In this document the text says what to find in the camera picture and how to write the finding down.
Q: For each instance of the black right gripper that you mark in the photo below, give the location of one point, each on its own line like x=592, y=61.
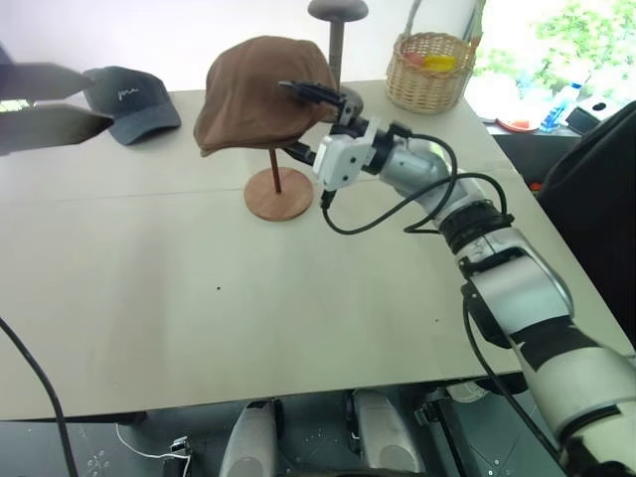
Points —
x=349, y=123

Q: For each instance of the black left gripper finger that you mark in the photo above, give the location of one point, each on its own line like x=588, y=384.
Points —
x=40, y=82
x=49, y=130

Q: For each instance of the brown cap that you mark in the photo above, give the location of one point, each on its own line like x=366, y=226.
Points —
x=253, y=92

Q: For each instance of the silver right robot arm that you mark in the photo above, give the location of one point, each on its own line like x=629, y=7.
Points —
x=502, y=278

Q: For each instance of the brown wooden hat stand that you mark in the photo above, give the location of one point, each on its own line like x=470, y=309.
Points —
x=279, y=195

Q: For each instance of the navy baseball cap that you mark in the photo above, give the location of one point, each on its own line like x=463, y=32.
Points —
x=134, y=102

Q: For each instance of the dark grey hat stand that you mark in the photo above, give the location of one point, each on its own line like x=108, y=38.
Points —
x=338, y=30

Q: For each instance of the orange item in basket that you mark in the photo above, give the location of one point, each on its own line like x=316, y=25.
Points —
x=413, y=58

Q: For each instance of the woven wicker basket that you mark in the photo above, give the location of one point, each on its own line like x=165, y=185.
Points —
x=427, y=82

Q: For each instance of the yellow item in basket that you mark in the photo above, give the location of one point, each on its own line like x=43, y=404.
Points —
x=440, y=61

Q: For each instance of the red plate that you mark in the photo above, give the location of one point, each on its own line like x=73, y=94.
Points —
x=518, y=125

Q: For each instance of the clear plastic water bottle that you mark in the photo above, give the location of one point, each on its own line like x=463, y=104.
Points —
x=561, y=107

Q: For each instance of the black box with white lid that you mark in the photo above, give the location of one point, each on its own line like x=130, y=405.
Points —
x=593, y=113

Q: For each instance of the black chair back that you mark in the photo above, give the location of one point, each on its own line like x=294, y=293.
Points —
x=596, y=208

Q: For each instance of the silver rounded leg cover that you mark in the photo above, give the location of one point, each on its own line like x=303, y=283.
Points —
x=385, y=432
x=248, y=439

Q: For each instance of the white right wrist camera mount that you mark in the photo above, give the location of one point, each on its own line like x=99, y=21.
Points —
x=343, y=156

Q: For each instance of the black metal table frame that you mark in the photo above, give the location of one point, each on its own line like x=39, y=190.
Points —
x=467, y=432

